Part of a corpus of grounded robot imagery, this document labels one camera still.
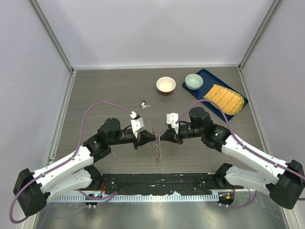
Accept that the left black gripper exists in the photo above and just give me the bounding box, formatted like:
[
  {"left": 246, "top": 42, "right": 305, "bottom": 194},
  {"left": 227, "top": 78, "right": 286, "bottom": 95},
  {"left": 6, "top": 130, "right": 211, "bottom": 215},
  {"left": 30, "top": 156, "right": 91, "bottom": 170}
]
[{"left": 109, "top": 129, "right": 156, "bottom": 150}]

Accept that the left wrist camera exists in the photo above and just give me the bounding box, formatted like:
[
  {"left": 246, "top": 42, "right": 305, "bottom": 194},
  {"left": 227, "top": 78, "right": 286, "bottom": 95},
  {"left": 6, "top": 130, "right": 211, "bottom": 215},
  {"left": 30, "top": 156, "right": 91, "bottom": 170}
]
[{"left": 130, "top": 111, "right": 146, "bottom": 139}]

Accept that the light green bowl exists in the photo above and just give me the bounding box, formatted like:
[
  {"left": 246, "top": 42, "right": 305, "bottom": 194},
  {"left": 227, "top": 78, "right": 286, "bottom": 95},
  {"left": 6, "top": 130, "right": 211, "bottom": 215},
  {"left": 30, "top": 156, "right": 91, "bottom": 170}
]
[{"left": 184, "top": 73, "right": 203, "bottom": 90}]

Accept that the yellow woven mat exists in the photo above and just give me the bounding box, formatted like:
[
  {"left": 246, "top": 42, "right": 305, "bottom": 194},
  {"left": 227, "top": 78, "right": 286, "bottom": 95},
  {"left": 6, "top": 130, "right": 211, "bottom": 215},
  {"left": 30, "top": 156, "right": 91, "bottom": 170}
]
[{"left": 203, "top": 84, "right": 245, "bottom": 115}]

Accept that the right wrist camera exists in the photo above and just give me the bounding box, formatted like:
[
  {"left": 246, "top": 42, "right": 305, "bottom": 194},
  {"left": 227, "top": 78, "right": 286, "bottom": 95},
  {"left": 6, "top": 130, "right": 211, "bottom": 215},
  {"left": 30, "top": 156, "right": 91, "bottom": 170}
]
[{"left": 166, "top": 113, "right": 179, "bottom": 134}]

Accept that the metal key organizer disc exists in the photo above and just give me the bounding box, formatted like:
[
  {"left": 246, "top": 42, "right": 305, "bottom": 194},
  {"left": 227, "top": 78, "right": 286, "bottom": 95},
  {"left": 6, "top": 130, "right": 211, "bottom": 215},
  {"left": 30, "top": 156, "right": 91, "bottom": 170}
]
[{"left": 151, "top": 129, "right": 162, "bottom": 162}]

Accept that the blue tray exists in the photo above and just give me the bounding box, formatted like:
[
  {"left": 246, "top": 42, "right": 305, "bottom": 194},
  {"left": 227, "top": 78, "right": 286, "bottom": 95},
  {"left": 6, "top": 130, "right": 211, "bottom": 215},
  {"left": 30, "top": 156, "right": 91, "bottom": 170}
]
[{"left": 182, "top": 69, "right": 248, "bottom": 120}]

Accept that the red white bowl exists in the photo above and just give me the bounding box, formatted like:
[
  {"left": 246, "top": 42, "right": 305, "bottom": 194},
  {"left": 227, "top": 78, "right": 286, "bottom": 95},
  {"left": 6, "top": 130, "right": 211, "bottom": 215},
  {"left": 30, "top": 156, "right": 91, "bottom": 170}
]
[{"left": 156, "top": 76, "right": 176, "bottom": 95}]

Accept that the white slotted cable duct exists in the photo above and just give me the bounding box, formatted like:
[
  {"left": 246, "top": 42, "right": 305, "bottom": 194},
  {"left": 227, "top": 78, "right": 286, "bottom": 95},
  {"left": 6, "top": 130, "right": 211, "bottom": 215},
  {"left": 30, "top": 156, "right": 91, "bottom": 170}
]
[{"left": 53, "top": 192, "right": 219, "bottom": 203}]

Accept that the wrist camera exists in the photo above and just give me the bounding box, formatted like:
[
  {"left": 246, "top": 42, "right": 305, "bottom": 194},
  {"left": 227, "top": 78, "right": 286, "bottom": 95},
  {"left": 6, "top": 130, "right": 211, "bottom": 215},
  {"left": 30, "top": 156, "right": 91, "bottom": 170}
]
[
  {"left": 166, "top": 113, "right": 179, "bottom": 134},
  {"left": 130, "top": 111, "right": 146, "bottom": 139}
]

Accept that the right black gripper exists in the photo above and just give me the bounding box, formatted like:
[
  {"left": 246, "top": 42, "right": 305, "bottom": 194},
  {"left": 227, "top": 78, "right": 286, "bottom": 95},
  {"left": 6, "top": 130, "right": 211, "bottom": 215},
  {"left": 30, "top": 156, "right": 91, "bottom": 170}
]
[{"left": 160, "top": 124, "right": 203, "bottom": 145}]

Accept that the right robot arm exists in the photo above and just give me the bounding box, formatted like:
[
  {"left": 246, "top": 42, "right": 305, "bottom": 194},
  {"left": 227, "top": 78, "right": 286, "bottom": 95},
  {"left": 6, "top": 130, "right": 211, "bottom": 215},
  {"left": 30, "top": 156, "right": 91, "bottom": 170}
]
[{"left": 160, "top": 107, "right": 305, "bottom": 209}]

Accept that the key with black-white tag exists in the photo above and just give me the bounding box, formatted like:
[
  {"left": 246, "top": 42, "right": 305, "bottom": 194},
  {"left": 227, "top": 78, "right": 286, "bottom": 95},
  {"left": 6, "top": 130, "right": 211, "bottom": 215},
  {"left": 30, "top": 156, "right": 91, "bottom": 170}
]
[{"left": 140, "top": 101, "right": 150, "bottom": 109}]

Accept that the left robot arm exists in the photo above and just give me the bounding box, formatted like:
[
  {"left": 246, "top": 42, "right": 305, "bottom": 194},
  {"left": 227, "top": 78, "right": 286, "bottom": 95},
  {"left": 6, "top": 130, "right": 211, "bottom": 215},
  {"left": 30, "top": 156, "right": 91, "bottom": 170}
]
[{"left": 11, "top": 117, "right": 156, "bottom": 217}]

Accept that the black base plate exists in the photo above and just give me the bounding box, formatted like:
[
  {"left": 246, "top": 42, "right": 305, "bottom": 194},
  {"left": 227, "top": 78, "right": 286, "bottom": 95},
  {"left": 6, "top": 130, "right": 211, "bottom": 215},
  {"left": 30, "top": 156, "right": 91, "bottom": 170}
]
[{"left": 96, "top": 173, "right": 244, "bottom": 196}]

